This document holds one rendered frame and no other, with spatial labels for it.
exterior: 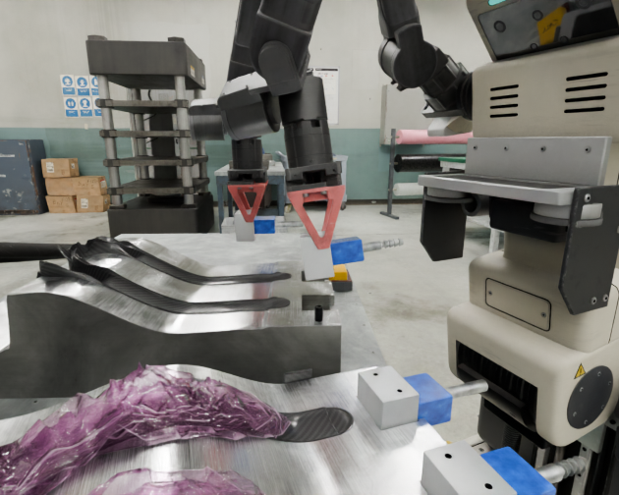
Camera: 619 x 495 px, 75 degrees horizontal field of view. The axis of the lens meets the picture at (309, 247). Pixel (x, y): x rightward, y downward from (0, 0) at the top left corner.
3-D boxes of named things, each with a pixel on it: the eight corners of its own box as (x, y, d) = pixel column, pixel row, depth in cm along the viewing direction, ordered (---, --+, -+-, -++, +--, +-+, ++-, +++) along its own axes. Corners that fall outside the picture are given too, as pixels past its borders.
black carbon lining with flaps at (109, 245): (292, 283, 66) (291, 227, 64) (290, 326, 51) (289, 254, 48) (77, 285, 65) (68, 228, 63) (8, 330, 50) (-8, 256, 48)
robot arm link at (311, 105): (313, 62, 46) (326, 75, 51) (258, 76, 48) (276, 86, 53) (322, 124, 47) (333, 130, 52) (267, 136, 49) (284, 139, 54)
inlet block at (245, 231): (303, 234, 83) (303, 208, 82) (304, 240, 79) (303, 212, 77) (240, 236, 83) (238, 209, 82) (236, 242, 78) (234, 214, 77)
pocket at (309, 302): (334, 319, 57) (334, 295, 56) (337, 337, 52) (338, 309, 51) (302, 319, 57) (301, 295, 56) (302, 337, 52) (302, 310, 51)
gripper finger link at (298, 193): (296, 255, 47) (284, 174, 46) (296, 247, 54) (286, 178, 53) (354, 247, 47) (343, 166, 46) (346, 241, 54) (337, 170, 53)
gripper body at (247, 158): (227, 181, 73) (224, 138, 71) (235, 176, 83) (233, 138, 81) (263, 180, 73) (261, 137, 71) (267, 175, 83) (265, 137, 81)
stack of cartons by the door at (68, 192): (112, 209, 668) (106, 157, 647) (104, 212, 637) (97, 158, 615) (58, 210, 661) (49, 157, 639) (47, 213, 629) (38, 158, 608)
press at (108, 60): (217, 219, 587) (208, 65, 534) (199, 245, 438) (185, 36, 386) (150, 220, 578) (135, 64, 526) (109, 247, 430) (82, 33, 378)
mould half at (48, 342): (325, 307, 74) (326, 236, 71) (340, 393, 49) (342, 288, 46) (48, 310, 73) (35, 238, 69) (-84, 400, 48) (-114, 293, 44)
